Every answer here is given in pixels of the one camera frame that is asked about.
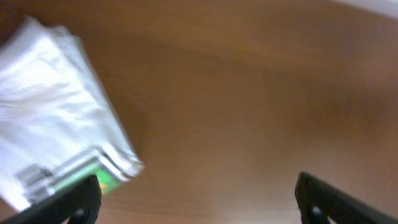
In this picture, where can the white t-shirt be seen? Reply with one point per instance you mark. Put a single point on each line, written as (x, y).
(57, 124)

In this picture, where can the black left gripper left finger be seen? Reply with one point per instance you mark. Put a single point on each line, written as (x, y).
(79, 203)

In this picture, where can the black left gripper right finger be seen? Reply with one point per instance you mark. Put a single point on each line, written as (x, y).
(320, 202)

